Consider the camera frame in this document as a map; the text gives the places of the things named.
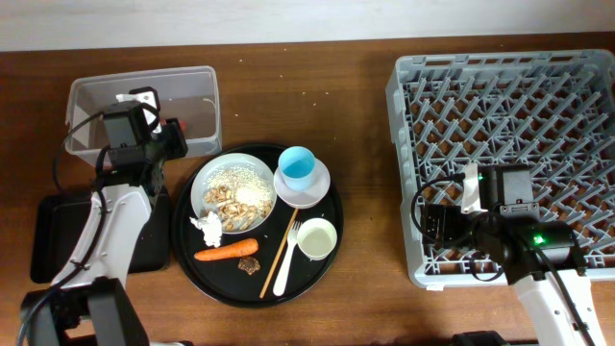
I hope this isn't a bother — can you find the white tissue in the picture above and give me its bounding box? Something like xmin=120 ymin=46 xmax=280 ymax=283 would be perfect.
xmin=190 ymin=211 xmax=222 ymax=248

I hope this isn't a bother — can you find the grey plate with food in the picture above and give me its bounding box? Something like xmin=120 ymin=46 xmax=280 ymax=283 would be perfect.
xmin=190 ymin=153 xmax=277 ymax=235

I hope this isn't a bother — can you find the small white cup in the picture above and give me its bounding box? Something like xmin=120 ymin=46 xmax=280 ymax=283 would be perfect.
xmin=297 ymin=218 xmax=337 ymax=260

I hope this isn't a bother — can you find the white plastic fork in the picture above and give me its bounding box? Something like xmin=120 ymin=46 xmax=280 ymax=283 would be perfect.
xmin=273 ymin=221 xmax=302 ymax=296

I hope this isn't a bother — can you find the blue plastic cup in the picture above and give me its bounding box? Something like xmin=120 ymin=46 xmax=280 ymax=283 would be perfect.
xmin=278 ymin=146 xmax=316 ymax=191

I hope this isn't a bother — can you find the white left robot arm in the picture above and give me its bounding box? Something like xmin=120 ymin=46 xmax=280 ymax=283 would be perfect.
xmin=17 ymin=119 xmax=187 ymax=345

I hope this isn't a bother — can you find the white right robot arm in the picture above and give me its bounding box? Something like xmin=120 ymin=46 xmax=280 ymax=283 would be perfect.
xmin=421 ymin=203 xmax=606 ymax=345

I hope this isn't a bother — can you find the grey dishwasher rack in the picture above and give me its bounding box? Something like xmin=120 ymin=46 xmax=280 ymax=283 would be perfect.
xmin=385 ymin=50 xmax=614 ymax=290

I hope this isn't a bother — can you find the clear plastic bin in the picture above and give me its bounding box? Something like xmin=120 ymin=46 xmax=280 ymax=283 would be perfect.
xmin=64 ymin=65 xmax=224 ymax=168

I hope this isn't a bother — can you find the black rectangular tray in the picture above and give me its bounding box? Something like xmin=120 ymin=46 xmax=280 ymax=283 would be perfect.
xmin=29 ymin=185 xmax=173 ymax=284

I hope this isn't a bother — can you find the round black tray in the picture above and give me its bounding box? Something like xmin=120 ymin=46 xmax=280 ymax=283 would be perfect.
xmin=171 ymin=141 xmax=345 ymax=309

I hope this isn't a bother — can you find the orange carrot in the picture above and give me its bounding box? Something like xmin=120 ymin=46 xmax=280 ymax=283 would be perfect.
xmin=194 ymin=238 xmax=258 ymax=261

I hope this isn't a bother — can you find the brown food scrap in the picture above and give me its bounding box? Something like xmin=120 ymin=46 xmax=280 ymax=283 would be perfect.
xmin=237 ymin=256 xmax=260 ymax=276

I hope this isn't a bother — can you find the wooden chopstick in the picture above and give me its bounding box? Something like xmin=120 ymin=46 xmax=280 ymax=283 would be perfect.
xmin=258 ymin=208 xmax=299 ymax=299

